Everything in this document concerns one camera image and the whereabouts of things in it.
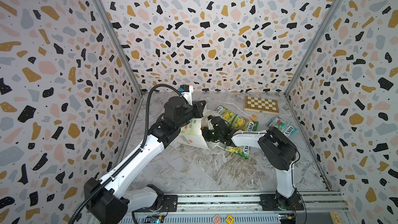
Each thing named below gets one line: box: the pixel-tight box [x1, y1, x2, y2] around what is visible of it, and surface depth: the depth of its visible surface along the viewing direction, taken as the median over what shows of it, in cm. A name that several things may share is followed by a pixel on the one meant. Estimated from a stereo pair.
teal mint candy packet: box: [266, 115, 298, 137], surface depth 101 cm
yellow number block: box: [225, 214, 235, 224], surface depth 70 cm
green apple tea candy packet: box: [224, 145, 250, 160], surface depth 91 cm
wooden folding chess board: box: [244, 95, 280, 116], surface depth 115 cm
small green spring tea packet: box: [215, 104, 246, 127], surface depth 106 cm
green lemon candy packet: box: [232, 114, 260, 132], surface depth 104 cm
